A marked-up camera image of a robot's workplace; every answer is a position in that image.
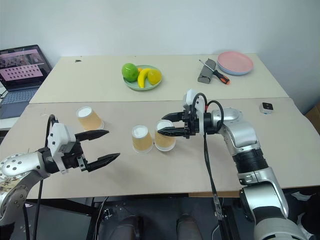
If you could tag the cardboard box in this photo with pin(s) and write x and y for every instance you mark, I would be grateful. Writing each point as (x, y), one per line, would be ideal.
(313, 115)

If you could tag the open laptop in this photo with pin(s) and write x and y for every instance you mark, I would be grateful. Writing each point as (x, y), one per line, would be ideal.
(18, 75)

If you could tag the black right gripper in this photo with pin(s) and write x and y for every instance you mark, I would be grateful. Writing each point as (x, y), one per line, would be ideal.
(188, 122)

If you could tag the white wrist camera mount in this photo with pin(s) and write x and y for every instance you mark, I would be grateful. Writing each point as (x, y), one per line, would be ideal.
(58, 140)
(192, 105)

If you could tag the blue plate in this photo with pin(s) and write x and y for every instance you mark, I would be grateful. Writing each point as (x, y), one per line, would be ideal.
(236, 72)

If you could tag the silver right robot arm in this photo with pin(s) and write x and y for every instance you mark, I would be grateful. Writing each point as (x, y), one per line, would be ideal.
(250, 150)

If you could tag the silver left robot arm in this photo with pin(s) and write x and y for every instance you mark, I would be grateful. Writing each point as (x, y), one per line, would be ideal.
(18, 172)

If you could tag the small orange fruit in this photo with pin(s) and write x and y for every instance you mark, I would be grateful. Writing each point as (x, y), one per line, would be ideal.
(140, 69)

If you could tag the pink plate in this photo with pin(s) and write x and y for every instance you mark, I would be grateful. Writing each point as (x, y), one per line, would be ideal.
(235, 62)

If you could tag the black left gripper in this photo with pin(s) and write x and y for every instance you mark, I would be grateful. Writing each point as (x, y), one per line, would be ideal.
(73, 158)

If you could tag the orange black screwdriver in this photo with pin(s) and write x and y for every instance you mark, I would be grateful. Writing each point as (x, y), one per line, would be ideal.
(217, 72)

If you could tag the yellow lemon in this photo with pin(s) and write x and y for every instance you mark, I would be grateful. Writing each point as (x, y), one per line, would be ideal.
(154, 76)

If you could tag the yellow banana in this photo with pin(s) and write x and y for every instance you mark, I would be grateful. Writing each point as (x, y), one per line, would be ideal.
(142, 78)

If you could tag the green plate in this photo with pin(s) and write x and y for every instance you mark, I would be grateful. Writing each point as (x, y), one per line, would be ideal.
(143, 79)

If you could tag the small white black device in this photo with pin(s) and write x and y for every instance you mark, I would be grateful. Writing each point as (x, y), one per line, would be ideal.
(266, 108)

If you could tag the green apple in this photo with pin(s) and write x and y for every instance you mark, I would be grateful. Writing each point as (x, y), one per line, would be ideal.
(129, 72)

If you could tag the brown paper cup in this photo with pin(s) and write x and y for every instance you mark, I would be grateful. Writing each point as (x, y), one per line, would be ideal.
(163, 142)
(142, 140)
(89, 119)

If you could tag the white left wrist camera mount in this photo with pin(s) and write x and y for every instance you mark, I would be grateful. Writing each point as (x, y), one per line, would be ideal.
(58, 140)

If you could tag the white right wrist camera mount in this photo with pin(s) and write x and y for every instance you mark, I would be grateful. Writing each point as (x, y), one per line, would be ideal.
(192, 105)

